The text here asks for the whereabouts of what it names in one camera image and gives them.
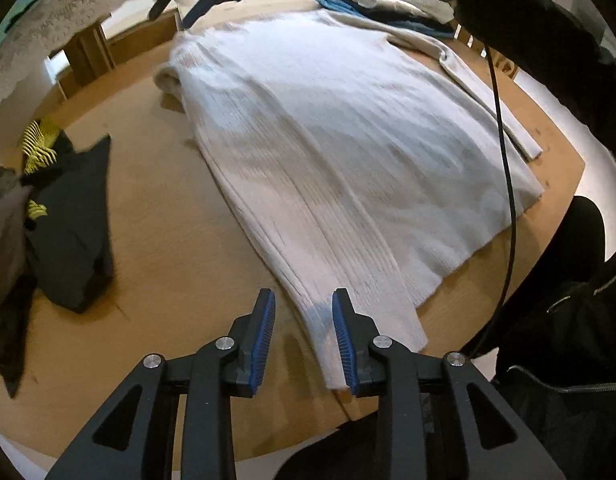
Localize person's black pants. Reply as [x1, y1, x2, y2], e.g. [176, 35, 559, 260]
[283, 195, 610, 480]

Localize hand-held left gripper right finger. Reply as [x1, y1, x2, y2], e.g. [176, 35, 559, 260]
[332, 288, 568, 480]

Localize person's black jacket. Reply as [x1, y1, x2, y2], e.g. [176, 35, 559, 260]
[488, 240, 616, 480]

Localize dark grey garment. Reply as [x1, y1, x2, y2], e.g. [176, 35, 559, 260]
[0, 165, 39, 399]

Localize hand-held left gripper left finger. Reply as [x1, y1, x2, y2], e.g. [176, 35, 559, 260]
[45, 288, 277, 480]

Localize black cable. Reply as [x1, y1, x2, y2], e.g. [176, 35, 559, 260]
[482, 42, 515, 359]

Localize person's right forearm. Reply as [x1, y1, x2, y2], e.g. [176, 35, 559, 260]
[328, 0, 616, 162]

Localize black garment with yellow print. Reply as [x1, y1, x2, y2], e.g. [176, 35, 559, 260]
[22, 119, 115, 314]

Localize wooden slat partition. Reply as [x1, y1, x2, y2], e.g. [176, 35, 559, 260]
[453, 22, 522, 79]

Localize white knit sweater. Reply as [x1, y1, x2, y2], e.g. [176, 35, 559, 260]
[154, 10, 547, 391]

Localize white lace tablecloth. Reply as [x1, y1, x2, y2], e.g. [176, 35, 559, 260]
[0, 0, 161, 126]

